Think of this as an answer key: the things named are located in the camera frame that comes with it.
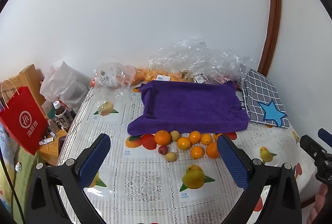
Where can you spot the purple towel-covered tray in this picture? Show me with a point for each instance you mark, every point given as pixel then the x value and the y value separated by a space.
pixel 186 104

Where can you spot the tangerines in clear bag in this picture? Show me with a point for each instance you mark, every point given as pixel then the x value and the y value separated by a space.
pixel 145 75

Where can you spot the pale yellow round fruit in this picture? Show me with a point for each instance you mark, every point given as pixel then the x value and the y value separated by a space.
pixel 175 135
pixel 171 156

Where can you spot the dark drink bottle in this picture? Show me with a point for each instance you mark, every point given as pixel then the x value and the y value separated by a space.
pixel 63 116

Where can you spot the wooden furniture frame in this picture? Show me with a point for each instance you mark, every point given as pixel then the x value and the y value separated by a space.
pixel 29 75

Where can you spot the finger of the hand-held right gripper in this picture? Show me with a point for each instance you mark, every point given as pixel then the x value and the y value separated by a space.
pixel 312 147
pixel 325 134

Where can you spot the green printed cloth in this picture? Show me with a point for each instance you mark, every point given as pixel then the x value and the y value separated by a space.
pixel 23 187

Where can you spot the red paper bag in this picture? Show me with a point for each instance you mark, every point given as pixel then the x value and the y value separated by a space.
pixel 23 120

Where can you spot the black phone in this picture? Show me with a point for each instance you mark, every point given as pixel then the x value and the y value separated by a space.
pixel 61 145

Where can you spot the white plastic bag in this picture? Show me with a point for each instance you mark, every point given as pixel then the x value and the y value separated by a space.
pixel 62 81

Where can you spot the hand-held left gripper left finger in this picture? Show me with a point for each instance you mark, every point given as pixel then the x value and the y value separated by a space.
pixel 94 159

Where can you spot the grey checked cushion blue star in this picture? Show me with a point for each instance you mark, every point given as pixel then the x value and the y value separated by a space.
pixel 259 89

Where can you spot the person's right hand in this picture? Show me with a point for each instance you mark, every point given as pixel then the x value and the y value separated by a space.
pixel 315 209

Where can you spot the wooden bedside table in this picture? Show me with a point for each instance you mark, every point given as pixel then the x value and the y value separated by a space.
pixel 51 152

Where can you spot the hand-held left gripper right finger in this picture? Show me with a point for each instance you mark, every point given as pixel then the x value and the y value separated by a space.
pixel 233 161

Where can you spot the small white object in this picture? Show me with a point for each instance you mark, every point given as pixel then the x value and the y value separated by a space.
pixel 48 139

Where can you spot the large clear plastic bag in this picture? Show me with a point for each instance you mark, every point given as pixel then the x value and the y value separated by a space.
pixel 207 60

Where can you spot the small red apple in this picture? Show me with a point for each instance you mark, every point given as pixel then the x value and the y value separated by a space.
pixel 163 149

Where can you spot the orange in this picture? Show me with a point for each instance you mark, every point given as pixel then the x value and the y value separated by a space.
pixel 197 152
pixel 184 143
pixel 206 139
pixel 212 151
pixel 163 137
pixel 194 137
pixel 216 136

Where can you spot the translucent plastic bag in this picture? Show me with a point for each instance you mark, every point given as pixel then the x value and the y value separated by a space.
pixel 111 75

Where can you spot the brown wooden door frame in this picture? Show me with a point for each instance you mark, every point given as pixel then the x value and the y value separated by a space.
pixel 275 6

